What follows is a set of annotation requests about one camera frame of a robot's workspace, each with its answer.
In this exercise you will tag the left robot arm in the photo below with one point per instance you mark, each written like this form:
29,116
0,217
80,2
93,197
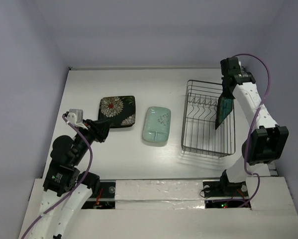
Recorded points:
66,188

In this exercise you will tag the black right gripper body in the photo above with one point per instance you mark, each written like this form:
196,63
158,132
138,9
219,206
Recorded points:
228,90

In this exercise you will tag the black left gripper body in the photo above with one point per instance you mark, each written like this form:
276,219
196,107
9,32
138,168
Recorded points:
93,130

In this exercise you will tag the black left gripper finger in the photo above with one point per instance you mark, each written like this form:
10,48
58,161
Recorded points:
103,134
104,123

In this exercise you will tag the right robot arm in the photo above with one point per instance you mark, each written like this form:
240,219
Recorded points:
266,139

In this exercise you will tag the white foam front panel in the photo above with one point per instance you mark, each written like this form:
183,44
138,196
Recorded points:
163,209

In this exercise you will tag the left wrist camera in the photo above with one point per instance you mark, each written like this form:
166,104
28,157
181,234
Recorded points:
75,118

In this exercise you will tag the light green rectangular plate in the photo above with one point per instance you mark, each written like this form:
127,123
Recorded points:
157,125

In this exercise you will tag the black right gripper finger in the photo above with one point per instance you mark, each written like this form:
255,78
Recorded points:
225,86
230,90

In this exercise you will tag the black plate with teal centre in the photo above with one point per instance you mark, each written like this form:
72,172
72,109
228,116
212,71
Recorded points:
224,108

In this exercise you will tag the small black floral square plate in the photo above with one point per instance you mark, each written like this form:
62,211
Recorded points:
114,107

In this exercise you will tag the grey wire dish rack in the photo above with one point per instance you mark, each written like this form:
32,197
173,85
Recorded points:
199,134

